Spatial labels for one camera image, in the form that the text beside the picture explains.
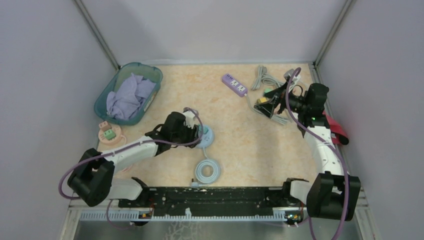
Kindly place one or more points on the blue round socket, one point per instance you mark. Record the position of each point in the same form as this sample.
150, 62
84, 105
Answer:
206, 139

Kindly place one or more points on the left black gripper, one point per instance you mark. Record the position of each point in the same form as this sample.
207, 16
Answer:
193, 133

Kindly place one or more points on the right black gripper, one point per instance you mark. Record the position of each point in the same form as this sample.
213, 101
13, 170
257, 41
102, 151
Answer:
267, 108

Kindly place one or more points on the pink round socket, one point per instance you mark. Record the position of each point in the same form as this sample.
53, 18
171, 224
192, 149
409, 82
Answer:
119, 136

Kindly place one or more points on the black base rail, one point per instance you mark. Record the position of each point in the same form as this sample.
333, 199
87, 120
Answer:
269, 203

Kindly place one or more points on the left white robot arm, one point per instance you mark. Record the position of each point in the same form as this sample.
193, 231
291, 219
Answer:
92, 178

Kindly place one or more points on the teal plastic basin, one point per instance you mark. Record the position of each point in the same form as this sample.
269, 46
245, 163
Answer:
151, 72

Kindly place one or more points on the purple power strip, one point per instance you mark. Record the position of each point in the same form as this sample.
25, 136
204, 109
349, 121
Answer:
235, 85

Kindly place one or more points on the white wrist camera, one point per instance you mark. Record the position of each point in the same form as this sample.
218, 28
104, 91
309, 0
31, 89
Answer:
190, 119
289, 74

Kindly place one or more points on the red and black cloth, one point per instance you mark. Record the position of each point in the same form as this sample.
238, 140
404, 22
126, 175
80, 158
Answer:
338, 135

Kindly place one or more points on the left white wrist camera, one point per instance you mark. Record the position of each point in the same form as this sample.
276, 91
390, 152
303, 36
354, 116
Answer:
190, 119

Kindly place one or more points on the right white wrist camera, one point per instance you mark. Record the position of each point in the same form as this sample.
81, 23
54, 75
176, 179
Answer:
289, 74

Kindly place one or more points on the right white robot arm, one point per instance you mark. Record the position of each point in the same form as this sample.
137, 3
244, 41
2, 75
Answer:
332, 192

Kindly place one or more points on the purple cloth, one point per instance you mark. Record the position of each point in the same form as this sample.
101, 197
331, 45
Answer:
127, 101

